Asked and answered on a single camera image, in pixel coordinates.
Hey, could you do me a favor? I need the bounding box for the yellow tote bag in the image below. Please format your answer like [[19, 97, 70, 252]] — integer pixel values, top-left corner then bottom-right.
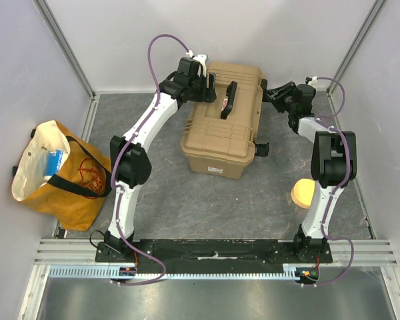
[[11, 120, 111, 231]]

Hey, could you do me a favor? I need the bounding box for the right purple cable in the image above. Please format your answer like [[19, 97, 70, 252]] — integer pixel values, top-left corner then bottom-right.
[[295, 76, 355, 288]]

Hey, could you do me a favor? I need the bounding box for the purple cable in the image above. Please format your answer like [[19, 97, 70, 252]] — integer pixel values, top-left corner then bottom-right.
[[109, 33, 167, 287], [295, 76, 355, 288]]

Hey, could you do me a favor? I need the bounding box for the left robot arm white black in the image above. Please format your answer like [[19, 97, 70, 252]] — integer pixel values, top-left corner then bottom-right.
[[95, 54, 216, 262]]

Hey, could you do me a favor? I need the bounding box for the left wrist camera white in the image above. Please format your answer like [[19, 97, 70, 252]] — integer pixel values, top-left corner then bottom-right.
[[185, 50, 207, 76]]

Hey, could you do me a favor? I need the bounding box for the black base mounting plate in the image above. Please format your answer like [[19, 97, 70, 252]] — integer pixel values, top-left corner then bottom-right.
[[95, 238, 334, 267]]

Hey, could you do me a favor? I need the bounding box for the tan plastic toolbox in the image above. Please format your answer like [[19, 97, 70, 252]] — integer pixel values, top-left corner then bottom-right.
[[181, 61, 265, 179]]

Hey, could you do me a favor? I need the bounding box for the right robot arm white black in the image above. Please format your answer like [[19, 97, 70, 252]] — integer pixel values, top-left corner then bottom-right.
[[261, 78, 357, 263]]

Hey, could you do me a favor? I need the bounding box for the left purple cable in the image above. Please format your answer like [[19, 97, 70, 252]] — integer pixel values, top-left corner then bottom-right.
[[109, 33, 167, 287]]

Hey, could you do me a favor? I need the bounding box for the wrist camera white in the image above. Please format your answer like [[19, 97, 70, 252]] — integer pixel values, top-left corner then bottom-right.
[[185, 50, 207, 76], [305, 76, 319, 87]]

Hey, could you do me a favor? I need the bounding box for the blue white packet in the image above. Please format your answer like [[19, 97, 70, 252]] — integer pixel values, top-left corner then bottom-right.
[[44, 149, 67, 180]]

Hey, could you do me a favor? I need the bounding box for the round yellow sponge disc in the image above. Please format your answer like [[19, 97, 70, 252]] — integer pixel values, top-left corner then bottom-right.
[[291, 178, 315, 209]]

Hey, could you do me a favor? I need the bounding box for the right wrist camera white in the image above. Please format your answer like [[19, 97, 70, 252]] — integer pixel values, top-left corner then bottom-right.
[[305, 76, 319, 87]]

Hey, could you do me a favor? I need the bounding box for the slotted cable duct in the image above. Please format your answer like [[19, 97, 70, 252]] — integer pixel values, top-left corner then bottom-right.
[[49, 265, 299, 280]]

